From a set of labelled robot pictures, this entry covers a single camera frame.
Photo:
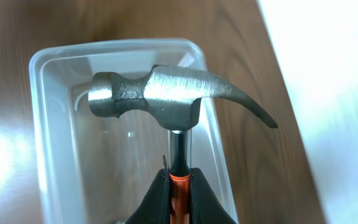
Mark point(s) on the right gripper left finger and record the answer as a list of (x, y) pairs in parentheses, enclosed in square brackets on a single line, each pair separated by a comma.
[(155, 206)]

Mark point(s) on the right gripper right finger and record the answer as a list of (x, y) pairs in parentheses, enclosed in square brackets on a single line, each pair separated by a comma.
[(204, 205)]

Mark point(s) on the clear plastic container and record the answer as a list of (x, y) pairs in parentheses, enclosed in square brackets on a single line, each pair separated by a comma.
[(91, 169)]

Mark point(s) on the claw hammer red black handle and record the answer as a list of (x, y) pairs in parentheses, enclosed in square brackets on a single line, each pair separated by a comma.
[(172, 95)]

